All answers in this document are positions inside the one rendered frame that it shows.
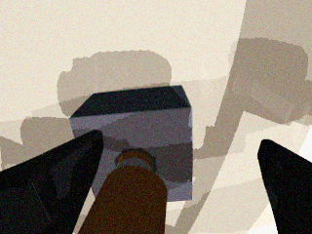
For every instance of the orange cylinder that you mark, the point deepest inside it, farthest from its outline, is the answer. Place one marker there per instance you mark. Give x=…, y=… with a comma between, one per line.
x=132, y=200

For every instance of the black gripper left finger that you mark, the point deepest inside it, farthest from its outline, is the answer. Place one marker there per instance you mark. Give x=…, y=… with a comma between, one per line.
x=45, y=195

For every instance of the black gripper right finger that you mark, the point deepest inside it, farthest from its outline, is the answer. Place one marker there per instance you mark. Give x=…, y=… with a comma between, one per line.
x=287, y=179

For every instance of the dark grey block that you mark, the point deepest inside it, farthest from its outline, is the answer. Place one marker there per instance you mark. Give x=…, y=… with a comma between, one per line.
x=156, y=121

